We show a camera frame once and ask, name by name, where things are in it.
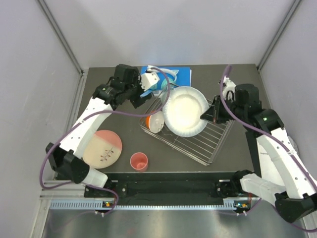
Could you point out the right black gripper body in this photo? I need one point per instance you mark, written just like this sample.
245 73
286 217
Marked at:
223 114

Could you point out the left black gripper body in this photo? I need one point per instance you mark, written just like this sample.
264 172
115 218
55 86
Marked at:
134 89

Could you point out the orange white bowl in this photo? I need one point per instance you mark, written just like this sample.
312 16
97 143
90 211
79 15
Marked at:
155 122

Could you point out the white blue-rimmed plate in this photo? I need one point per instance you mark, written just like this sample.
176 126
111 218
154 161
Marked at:
183 109

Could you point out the chrome wire dish rack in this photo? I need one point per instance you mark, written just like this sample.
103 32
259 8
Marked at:
202 147

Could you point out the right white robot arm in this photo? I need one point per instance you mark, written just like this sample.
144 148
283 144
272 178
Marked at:
279 177

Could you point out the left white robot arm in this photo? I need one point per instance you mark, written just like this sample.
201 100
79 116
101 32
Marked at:
65 156

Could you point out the teal cat-ear headphones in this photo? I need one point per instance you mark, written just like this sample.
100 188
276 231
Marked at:
171 78

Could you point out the blue book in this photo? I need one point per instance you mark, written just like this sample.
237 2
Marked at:
183 77

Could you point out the pink cream floral plate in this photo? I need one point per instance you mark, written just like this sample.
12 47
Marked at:
103 149

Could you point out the pink plastic cup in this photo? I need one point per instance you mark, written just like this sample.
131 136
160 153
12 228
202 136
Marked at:
139 162

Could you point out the white paper sheet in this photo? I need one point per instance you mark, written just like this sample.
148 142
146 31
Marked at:
294 145

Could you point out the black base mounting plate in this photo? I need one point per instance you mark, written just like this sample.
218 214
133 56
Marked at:
181 188

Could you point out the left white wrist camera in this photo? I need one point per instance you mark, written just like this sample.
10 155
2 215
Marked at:
149 80

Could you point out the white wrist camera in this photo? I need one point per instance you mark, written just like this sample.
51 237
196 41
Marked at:
149 80
228 89

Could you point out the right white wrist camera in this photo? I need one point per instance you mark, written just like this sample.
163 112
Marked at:
228 89

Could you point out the grey slotted cable duct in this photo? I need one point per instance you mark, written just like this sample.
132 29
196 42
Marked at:
100 205

